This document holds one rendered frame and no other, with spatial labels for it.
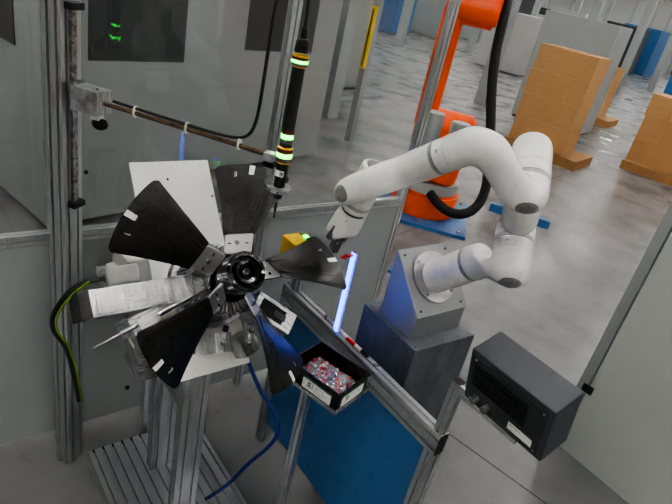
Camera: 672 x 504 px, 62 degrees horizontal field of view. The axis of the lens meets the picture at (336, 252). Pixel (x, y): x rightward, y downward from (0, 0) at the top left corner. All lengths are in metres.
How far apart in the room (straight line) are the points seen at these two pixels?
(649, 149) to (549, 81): 2.13
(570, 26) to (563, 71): 2.77
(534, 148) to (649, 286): 1.56
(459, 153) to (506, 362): 0.54
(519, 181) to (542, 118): 8.08
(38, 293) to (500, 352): 1.63
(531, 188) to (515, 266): 0.39
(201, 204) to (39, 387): 1.10
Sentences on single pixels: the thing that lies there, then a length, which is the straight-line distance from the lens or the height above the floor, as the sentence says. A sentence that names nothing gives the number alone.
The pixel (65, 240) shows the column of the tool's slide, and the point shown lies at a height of 1.05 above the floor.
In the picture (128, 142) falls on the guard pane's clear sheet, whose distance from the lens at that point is 2.15.
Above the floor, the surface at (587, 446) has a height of 0.12.
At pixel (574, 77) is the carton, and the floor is 1.26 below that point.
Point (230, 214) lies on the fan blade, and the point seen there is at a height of 1.31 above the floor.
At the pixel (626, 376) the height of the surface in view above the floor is 0.58.
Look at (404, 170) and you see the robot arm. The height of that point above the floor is 1.59.
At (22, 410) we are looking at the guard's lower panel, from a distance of 2.65.
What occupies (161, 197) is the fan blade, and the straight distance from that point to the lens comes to 1.56.
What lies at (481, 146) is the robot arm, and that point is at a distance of 1.37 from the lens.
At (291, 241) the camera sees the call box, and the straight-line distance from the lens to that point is 2.13.
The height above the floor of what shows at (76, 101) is 1.53.
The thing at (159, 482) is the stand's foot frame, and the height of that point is 0.08.
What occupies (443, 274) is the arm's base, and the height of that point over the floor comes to 1.19.
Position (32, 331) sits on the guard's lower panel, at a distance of 2.41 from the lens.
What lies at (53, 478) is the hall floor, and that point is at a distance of 2.67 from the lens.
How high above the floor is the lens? 2.03
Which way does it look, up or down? 27 degrees down
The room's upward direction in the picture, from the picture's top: 13 degrees clockwise
